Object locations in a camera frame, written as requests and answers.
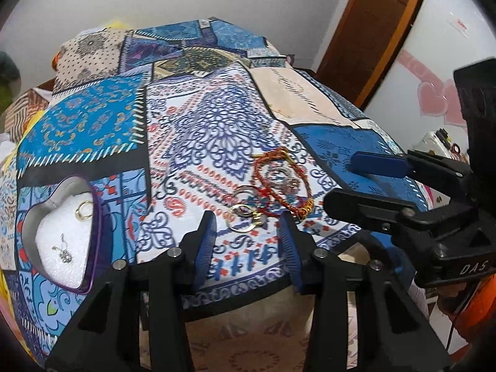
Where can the wooden door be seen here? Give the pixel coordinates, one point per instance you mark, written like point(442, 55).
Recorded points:
point(378, 27)

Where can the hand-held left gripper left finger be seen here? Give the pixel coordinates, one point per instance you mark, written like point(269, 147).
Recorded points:
point(208, 240)

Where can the heart-shaped purple jewelry box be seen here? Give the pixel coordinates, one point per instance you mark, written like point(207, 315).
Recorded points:
point(62, 236)

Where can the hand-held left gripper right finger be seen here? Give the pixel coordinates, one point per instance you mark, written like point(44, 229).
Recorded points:
point(290, 244)

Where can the pink heart stickers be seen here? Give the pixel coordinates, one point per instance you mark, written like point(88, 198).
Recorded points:
point(434, 93)

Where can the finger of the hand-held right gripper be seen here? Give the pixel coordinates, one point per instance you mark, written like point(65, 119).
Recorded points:
point(364, 206)
point(376, 164)

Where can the blue patchwork printed blanket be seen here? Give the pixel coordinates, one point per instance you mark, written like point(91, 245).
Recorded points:
point(217, 124)

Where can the beige patterned bed sheet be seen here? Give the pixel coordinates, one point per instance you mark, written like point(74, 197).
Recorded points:
point(252, 325)

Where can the silver linked rings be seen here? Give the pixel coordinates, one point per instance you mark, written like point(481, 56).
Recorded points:
point(278, 176)

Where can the brown patterned cloth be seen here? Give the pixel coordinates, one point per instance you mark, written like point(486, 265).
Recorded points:
point(29, 114)

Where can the beige dotted pillow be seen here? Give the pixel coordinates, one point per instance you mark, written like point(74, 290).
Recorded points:
point(89, 58)

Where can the person's right hand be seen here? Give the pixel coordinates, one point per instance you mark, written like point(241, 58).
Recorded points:
point(449, 298)

